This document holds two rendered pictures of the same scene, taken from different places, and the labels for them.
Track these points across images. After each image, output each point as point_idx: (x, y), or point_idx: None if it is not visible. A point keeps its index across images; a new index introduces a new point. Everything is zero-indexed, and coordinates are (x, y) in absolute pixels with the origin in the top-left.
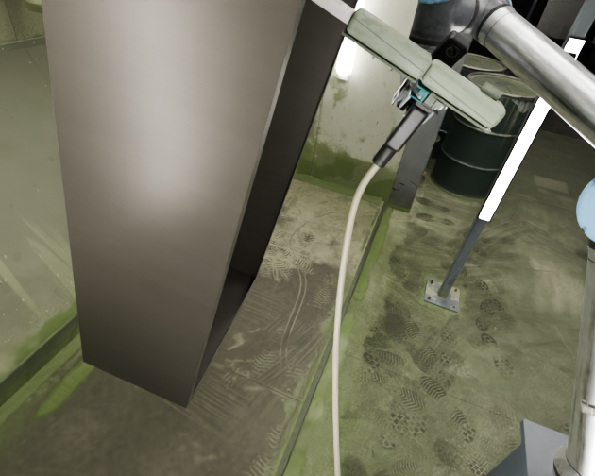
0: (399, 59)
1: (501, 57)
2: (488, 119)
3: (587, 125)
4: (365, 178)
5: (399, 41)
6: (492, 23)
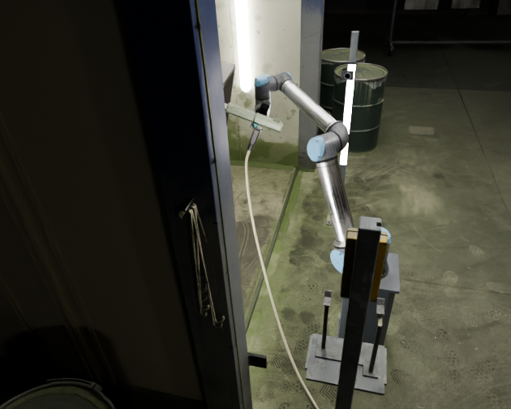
0: (244, 116)
1: (289, 99)
2: (277, 128)
3: (315, 122)
4: (246, 155)
5: (242, 111)
6: (284, 88)
